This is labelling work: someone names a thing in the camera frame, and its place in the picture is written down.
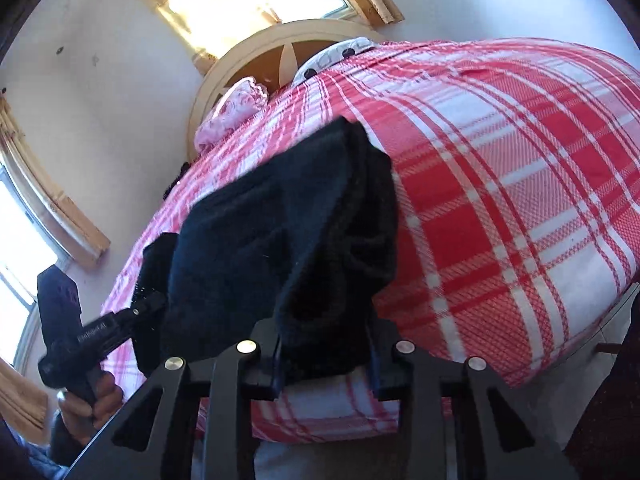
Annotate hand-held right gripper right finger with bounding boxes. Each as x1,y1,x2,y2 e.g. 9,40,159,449
367,321,583,480

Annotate pink floral pillow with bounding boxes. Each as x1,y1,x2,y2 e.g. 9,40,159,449
194,76,268,153

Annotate white patterned pillow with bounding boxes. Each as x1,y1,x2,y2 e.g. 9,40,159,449
292,35,377,86

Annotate person's left hand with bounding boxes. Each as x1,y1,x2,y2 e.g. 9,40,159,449
57,370,126,443

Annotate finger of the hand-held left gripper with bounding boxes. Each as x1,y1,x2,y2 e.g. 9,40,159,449
131,290,168,325

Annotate black pants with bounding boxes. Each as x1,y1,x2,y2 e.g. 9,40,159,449
131,115,401,391

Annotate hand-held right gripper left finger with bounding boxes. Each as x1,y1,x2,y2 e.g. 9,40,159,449
65,319,291,480

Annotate black cloth item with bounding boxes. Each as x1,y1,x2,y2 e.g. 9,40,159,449
161,160,190,200

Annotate red plaid bed sheet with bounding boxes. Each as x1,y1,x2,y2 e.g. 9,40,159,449
100,37,640,446

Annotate person's left forearm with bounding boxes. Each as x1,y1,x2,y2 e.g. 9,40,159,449
47,410,101,471

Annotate dark wooden furniture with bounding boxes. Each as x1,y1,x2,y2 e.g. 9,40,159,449
565,280,640,480

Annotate side wall window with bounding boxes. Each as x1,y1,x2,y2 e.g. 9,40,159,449
0,165,73,376

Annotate cream wooden headboard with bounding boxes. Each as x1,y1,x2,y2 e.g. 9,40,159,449
187,20,368,161

